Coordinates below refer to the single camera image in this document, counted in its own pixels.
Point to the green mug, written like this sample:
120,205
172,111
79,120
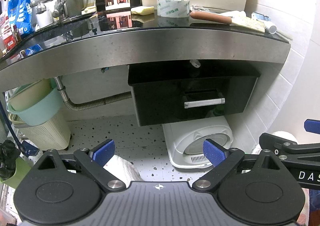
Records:
73,5

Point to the metal faucet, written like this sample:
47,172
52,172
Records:
53,5

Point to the white toothpaste tube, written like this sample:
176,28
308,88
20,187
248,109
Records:
271,27

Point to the clear tape roll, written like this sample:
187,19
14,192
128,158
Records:
173,7

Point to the white cup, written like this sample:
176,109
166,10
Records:
43,17

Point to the small blue box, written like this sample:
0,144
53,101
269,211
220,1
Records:
261,16

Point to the white paper roll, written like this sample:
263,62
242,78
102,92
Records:
283,137

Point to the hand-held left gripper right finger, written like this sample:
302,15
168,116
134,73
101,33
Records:
212,152

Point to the white round-door appliance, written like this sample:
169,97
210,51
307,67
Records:
182,138

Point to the yellow soap bar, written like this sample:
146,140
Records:
142,10

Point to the beige basin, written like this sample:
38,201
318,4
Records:
27,97

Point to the white fluffy cloth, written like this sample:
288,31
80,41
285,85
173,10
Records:
123,168

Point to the black cabinet drawer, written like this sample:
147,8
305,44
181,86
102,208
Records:
190,96

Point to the green bin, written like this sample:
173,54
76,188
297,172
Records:
17,173

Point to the white plastic clip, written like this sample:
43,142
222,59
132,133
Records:
195,63

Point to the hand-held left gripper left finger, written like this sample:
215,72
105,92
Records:
105,152

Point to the cream laundry basket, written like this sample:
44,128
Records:
47,133

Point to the light green basin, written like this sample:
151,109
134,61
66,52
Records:
37,112

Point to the black plastic bag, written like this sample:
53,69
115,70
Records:
7,156

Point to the blue snack packet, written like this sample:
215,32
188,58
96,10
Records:
21,11

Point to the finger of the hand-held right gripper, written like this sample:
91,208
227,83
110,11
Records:
311,125
280,144

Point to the metal drain pipe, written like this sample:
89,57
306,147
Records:
60,88

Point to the clear plastic wrapper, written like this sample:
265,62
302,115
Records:
200,8

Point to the black glossy desktop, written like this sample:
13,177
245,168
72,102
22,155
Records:
155,41

